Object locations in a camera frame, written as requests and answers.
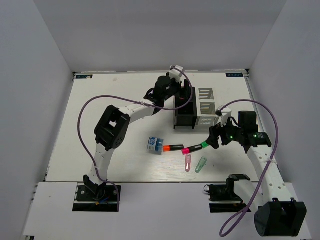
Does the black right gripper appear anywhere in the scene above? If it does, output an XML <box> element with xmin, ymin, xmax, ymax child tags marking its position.
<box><xmin>206</xmin><ymin>115</ymin><xmax>244</xmax><ymax>149</ymax></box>

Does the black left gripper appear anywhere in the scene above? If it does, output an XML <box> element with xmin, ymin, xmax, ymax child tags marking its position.
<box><xmin>163</xmin><ymin>76</ymin><xmax>194</xmax><ymax>102</ymax></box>

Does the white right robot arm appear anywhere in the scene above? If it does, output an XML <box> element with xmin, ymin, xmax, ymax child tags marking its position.
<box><xmin>204</xmin><ymin>108</ymin><xmax>307</xmax><ymax>237</ymax></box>

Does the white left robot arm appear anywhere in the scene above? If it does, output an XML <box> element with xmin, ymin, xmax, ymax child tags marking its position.
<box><xmin>77</xmin><ymin>74</ymin><xmax>193</xmax><ymax>200</ymax></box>

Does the green cap black highlighter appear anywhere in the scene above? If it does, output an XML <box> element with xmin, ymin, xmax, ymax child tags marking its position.
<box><xmin>201</xmin><ymin>141</ymin><xmax>209</xmax><ymax>148</ymax></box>

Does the white slotted organizer container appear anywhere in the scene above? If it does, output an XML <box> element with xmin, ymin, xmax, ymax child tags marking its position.
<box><xmin>195</xmin><ymin>87</ymin><xmax>219</xmax><ymax>129</ymax></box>

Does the black organizer container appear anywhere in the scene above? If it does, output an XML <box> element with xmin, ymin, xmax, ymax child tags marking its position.
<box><xmin>173</xmin><ymin>87</ymin><xmax>197</xmax><ymax>129</ymax></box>

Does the pink cap black highlighter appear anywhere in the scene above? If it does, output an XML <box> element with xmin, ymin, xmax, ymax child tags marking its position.
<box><xmin>181</xmin><ymin>144</ymin><xmax>203</xmax><ymax>155</ymax></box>

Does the orange cap black highlighter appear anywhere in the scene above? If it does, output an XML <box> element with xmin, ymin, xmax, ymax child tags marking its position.
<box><xmin>162</xmin><ymin>144</ymin><xmax>185</xmax><ymax>152</ymax></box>

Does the right blue table label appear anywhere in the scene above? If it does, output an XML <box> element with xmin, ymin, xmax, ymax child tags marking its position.
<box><xmin>225</xmin><ymin>73</ymin><xmax>244</xmax><ymax>78</ymax></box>

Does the blue table label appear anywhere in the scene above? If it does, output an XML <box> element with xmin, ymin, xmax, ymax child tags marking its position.
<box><xmin>75</xmin><ymin>74</ymin><xmax>93</xmax><ymax>79</ymax></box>
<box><xmin>225</xmin><ymin>73</ymin><xmax>244</xmax><ymax>78</ymax></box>

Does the left blue table label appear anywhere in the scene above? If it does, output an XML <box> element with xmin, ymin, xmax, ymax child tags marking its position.
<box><xmin>75</xmin><ymin>74</ymin><xmax>93</xmax><ymax>79</ymax></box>

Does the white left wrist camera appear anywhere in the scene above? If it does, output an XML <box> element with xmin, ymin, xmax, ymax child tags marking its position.
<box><xmin>168</xmin><ymin>65</ymin><xmax>184</xmax><ymax>84</ymax></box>

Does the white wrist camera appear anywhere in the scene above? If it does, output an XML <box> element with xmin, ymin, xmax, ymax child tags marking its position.
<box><xmin>168</xmin><ymin>65</ymin><xmax>184</xmax><ymax>84</ymax></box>
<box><xmin>215</xmin><ymin>106</ymin><xmax>232</xmax><ymax>127</ymax></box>

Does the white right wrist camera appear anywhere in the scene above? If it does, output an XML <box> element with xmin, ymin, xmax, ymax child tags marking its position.
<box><xmin>215</xmin><ymin>106</ymin><xmax>232</xmax><ymax>127</ymax></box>

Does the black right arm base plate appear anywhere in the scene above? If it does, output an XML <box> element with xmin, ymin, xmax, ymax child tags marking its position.
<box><xmin>203</xmin><ymin>184</ymin><xmax>247</xmax><ymax>214</ymax></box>

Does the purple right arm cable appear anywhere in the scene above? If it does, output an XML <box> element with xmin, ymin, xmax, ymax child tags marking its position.
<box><xmin>216</xmin><ymin>99</ymin><xmax>279</xmax><ymax>238</ymax></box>

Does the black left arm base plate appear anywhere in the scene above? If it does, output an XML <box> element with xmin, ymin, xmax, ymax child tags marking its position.
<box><xmin>72</xmin><ymin>184</ymin><xmax>122</xmax><ymax>213</ymax></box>

